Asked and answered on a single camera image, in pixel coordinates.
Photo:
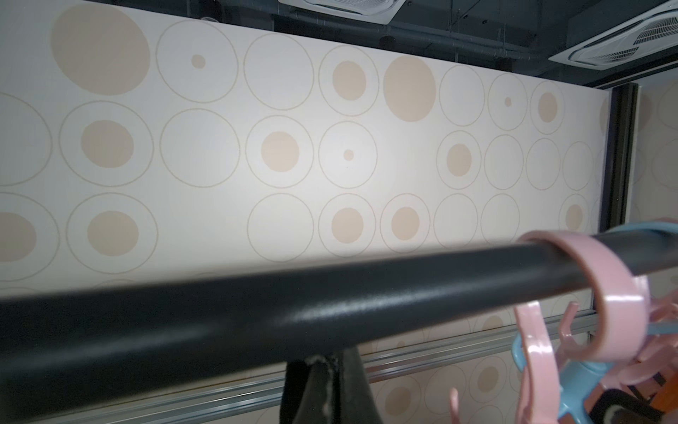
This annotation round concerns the black clothes rack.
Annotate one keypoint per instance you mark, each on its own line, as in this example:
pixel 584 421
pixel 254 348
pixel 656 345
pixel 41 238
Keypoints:
pixel 64 351

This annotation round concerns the pink hook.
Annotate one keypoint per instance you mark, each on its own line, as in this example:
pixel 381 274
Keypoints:
pixel 614 307
pixel 658 351

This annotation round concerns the ceiling air conditioner vent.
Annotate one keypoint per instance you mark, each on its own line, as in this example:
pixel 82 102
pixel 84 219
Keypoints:
pixel 369 11

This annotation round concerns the black bag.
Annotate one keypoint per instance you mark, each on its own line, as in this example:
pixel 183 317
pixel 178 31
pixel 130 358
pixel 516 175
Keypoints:
pixel 328 389

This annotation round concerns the pink hook middle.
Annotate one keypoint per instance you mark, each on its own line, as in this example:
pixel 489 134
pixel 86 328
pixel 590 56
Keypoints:
pixel 658 351

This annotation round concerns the pink hook far left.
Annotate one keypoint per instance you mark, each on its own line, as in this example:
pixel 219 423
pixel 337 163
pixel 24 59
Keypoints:
pixel 614 307

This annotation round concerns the light blue hook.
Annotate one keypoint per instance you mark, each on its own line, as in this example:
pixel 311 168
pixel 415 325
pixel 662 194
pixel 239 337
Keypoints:
pixel 577 376

